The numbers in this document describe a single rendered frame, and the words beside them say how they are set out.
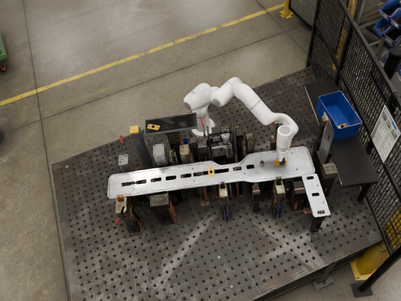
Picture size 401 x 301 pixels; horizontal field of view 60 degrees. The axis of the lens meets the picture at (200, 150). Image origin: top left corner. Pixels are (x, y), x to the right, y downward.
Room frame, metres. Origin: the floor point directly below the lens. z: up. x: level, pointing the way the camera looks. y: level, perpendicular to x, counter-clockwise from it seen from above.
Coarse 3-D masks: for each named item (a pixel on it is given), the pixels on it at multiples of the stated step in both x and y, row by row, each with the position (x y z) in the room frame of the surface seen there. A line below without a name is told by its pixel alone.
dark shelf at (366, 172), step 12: (312, 84) 1.80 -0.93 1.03; (324, 84) 1.77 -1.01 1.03; (312, 96) 1.68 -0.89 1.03; (312, 108) 1.59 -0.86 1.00; (336, 144) 1.23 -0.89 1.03; (348, 144) 1.21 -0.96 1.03; (360, 144) 1.19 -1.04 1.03; (336, 156) 1.14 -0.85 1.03; (348, 156) 1.12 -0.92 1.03; (360, 156) 1.10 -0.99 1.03; (348, 168) 1.03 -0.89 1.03; (360, 168) 1.02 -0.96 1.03; (372, 168) 1.00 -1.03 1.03; (348, 180) 0.95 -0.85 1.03; (360, 180) 0.94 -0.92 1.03; (372, 180) 0.92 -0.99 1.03
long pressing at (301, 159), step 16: (256, 160) 1.25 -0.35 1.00; (272, 160) 1.22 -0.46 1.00; (288, 160) 1.20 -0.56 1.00; (304, 160) 1.17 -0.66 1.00; (112, 176) 1.36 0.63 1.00; (128, 176) 1.33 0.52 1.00; (144, 176) 1.30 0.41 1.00; (160, 176) 1.28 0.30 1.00; (176, 176) 1.25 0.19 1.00; (192, 176) 1.23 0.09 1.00; (208, 176) 1.20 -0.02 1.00; (224, 176) 1.18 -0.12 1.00; (240, 176) 1.15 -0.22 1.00; (256, 176) 1.13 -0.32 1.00; (272, 176) 1.10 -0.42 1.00; (288, 176) 1.08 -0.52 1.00; (112, 192) 1.23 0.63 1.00; (128, 192) 1.20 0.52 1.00; (144, 192) 1.18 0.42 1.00
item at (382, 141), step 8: (384, 104) 1.16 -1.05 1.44; (384, 112) 1.13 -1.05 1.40; (384, 120) 1.10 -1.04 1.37; (392, 120) 1.05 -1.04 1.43; (376, 128) 1.14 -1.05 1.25; (384, 128) 1.07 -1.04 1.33; (392, 128) 1.02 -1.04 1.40; (376, 136) 1.11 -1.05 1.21; (384, 136) 1.05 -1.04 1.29; (392, 136) 0.99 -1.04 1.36; (400, 136) 0.94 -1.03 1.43; (376, 144) 1.08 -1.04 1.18; (384, 144) 1.02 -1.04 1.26; (392, 144) 0.97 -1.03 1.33; (384, 152) 0.99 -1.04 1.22; (384, 160) 0.96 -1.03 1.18
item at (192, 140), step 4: (192, 140) 1.45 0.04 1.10; (196, 140) 1.45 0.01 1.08; (192, 144) 1.43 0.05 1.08; (196, 144) 1.43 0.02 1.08; (192, 148) 1.43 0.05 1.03; (196, 148) 1.43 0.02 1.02; (192, 152) 1.43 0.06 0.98; (196, 152) 1.43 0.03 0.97; (196, 156) 1.43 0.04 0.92; (196, 160) 1.43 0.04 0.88
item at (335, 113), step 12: (324, 96) 1.55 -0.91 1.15; (336, 96) 1.56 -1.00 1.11; (324, 108) 1.46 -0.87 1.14; (336, 108) 1.52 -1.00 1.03; (348, 108) 1.43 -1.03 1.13; (336, 120) 1.42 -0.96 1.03; (348, 120) 1.39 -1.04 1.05; (360, 120) 1.29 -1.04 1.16; (336, 132) 1.27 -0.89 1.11; (348, 132) 1.26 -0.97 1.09
